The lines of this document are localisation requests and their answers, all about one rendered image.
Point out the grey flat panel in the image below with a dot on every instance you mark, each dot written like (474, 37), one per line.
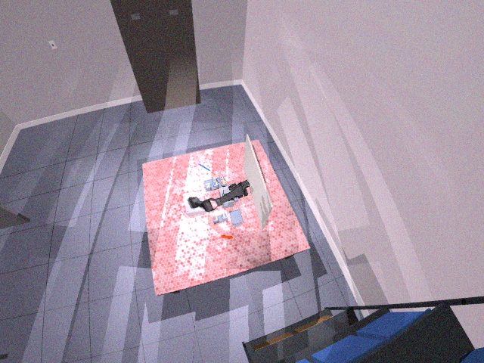
(258, 188)

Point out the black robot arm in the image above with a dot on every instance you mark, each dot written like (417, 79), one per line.
(235, 190)

